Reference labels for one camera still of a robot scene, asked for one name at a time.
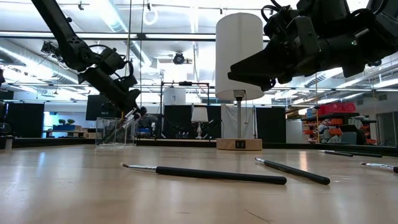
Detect black metal frame stand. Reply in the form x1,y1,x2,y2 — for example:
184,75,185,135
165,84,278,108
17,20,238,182
160,81,211,139

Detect black partition panel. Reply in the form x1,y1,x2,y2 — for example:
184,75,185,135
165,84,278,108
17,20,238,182
256,106,287,144
6,102,45,138

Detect dark storage shelf rack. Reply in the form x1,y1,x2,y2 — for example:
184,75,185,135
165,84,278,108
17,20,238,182
300,111,379,146

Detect clear acrylic container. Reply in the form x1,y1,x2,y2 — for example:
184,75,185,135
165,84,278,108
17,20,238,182
95,116,137,147

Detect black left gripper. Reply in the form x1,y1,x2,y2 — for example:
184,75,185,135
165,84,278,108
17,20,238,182
77,67,147,119

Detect black background monitor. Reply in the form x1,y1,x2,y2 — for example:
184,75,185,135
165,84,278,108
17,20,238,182
85,94,125,121

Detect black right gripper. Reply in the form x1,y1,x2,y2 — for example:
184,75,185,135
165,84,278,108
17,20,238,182
228,4,321,92

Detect white shade wooden base lamp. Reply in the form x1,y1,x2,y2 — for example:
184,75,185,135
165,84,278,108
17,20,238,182
215,12,265,151

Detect white hanging cloth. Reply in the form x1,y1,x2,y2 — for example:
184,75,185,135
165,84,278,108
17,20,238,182
221,104,257,139

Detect red storage bins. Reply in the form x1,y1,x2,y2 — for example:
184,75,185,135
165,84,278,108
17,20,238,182
317,102,356,116

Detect blue box with plants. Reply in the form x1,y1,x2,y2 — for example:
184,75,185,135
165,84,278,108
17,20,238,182
52,118,77,131

